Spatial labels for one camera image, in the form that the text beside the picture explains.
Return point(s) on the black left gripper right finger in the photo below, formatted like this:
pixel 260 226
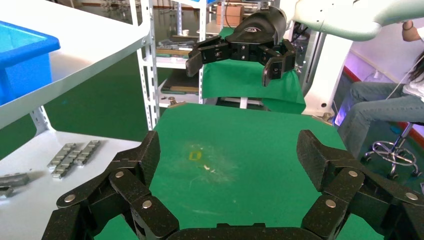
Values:
pixel 344 185

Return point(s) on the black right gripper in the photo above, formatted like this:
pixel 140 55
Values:
pixel 261 26

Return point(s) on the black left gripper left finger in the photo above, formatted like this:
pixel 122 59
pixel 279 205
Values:
pixel 132 195

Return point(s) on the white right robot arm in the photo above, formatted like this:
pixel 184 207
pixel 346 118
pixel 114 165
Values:
pixel 338 16

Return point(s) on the cardboard box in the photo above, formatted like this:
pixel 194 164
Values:
pixel 230 15

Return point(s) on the white background storage rack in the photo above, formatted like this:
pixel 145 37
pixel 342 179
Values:
pixel 202 20

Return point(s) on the chrome swivel stool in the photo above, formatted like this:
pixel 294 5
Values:
pixel 394 152

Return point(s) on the segmented grey metal strip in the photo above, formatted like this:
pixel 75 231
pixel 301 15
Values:
pixel 68 163
pixel 86 152
pixel 61 155

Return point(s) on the metal table clamp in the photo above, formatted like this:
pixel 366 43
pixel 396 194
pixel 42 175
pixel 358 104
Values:
pixel 175 102
pixel 325 117

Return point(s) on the wooden board on rack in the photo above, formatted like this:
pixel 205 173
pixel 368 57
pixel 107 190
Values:
pixel 172 52

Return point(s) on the white robot body column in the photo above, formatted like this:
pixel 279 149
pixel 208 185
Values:
pixel 328 76

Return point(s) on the seated person in jeans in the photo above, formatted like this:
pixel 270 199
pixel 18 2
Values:
pixel 374 106

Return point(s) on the flat grey metal bar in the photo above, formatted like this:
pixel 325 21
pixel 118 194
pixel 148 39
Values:
pixel 15 180

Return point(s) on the small grey metal piece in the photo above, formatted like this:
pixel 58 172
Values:
pixel 5 192

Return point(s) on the white metal shelf rack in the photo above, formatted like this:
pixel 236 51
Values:
pixel 89 36

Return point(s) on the blue plastic bin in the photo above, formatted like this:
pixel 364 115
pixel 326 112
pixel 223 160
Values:
pixel 23 66

